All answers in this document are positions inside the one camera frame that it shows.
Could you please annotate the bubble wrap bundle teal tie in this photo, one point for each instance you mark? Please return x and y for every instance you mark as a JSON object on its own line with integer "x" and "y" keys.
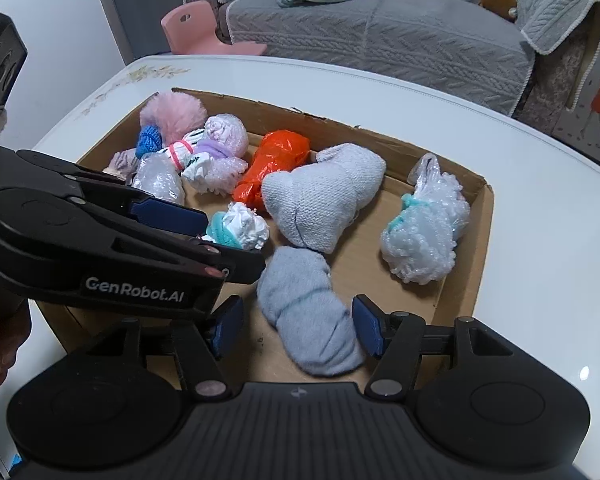
{"x": 425, "y": 240}

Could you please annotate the pink plastic chair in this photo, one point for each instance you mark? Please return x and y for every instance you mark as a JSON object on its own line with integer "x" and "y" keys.
{"x": 190, "y": 27}

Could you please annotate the brown cardboard box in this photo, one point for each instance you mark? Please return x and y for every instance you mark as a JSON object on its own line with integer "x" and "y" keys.
{"x": 380, "y": 200}

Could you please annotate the white plastic bundle teal tie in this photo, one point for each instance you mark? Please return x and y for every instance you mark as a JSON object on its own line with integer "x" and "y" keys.
{"x": 245, "y": 225}

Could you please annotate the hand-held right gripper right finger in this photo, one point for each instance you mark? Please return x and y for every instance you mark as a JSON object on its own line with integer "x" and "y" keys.
{"x": 367, "y": 327}

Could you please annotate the bubble wrap bundle purple tie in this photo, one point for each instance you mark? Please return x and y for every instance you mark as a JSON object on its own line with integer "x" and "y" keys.
{"x": 225, "y": 132}

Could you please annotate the purple-grey cloth bundle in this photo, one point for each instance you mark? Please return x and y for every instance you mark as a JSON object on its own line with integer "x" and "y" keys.
{"x": 122, "y": 162}

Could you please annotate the light grey sock bundle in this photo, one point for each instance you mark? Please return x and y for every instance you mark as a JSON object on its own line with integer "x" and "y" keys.
{"x": 315, "y": 200}

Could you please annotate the orange plastic bag bundle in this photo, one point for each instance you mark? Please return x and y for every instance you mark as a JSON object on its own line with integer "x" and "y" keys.
{"x": 275, "y": 155}

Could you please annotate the white cloth bundle pink tie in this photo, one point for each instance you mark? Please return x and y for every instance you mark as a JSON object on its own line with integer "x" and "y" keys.
{"x": 182, "y": 152}

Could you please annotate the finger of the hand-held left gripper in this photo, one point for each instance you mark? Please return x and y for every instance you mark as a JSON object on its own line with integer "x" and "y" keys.
{"x": 172, "y": 215}
{"x": 240, "y": 267}

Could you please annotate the patterned fabric sofa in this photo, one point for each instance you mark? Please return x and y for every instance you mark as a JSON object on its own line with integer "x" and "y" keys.
{"x": 550, "y": 90}

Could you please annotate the person's left hand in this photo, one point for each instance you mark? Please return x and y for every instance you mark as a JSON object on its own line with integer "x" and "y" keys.
{"x": 2, "y": 350}

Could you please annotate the grey knit sofa seat cover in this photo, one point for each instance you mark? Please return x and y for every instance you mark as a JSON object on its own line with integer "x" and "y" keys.
{"x": 405, "y": 45}

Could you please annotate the dark grey door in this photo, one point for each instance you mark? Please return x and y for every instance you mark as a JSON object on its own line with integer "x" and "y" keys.
{"x": 140, "y": 0}

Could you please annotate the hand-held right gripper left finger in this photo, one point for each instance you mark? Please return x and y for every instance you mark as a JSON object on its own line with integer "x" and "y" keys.
{"x": 227, "y": 327}

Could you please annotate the brown plush toy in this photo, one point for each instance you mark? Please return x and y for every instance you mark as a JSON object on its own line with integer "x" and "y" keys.
{"x": 497, "y": 0}

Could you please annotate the blue knit bundle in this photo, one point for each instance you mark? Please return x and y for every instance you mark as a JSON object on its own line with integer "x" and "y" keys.
{"x": 147, "y": 142}

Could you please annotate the clear plastic bundle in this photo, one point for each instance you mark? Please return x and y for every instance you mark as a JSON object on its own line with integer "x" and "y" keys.
{"x": 157, "y": 180}

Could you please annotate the pink fluffy pom-pom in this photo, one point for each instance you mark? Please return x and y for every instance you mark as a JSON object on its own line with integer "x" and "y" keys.
{"x": 172, "y": 112}

